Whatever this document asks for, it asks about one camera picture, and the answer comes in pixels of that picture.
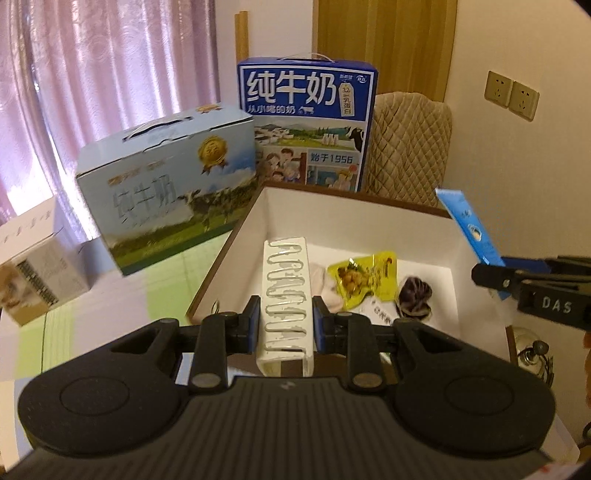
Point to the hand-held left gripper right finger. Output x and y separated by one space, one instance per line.
317 319

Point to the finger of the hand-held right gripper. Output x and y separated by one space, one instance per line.
496 276
545 264

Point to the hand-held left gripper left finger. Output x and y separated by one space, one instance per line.
254 319

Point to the white packet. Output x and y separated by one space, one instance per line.
325 284

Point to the blue snack packet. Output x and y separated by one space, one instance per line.
471 226

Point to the long white medicine box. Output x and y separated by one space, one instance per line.
378 310

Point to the yellow snack packet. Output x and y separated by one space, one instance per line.
364 277

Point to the white cardboard box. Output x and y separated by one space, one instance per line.
286 217

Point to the clear glass object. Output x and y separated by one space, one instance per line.
526 339

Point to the dark wrapped snack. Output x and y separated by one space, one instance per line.
413 295

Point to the light blue milk carton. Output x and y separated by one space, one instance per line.
161 194

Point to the beige quilted chair cover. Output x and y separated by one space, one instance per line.
406 147

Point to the white beige product box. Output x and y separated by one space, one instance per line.
41 258

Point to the dark blue milk carton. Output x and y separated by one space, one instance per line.
300 92

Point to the wooden door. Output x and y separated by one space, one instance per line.
392 41

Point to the wooden pole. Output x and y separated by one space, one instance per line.
241 55

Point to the pink curtain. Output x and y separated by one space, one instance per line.
92 69

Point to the wall socket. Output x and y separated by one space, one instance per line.
497 88
524 100

